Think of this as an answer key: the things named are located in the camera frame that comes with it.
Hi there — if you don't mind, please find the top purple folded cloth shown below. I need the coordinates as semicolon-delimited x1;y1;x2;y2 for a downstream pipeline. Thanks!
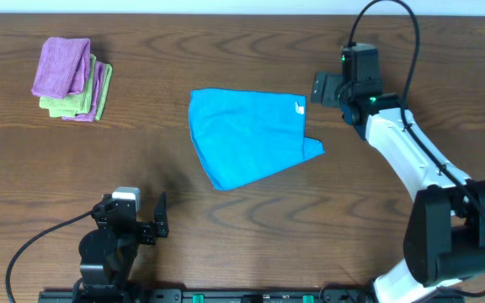
31;37;91;99

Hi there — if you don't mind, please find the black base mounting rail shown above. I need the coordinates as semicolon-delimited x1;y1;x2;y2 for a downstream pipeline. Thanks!
38;289;377;303

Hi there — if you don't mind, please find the purple folded cloth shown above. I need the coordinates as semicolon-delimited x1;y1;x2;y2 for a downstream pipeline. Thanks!
31;37;91;99
61;62;102;122

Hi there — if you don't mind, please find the green folded cloth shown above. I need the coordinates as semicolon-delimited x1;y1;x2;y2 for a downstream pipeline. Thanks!
39;54;97;118
94;62;113;120

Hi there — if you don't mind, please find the lower purple folded cloth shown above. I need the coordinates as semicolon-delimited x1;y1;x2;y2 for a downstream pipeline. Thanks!
61;62;102;122

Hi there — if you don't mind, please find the blue microfiber cloth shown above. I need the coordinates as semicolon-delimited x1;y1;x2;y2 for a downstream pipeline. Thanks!
189;88;325;191

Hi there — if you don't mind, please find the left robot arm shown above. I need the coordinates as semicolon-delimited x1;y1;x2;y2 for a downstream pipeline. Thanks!
71;187;169;303

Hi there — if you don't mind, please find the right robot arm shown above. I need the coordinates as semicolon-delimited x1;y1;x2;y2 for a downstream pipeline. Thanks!
311;72;485;302

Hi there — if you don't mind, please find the bottom green folded cloth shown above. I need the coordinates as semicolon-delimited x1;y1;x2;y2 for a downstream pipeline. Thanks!
94;62;113;120

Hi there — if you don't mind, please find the upper green folded cloth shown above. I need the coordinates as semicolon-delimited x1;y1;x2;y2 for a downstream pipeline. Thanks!
39;54;97;118

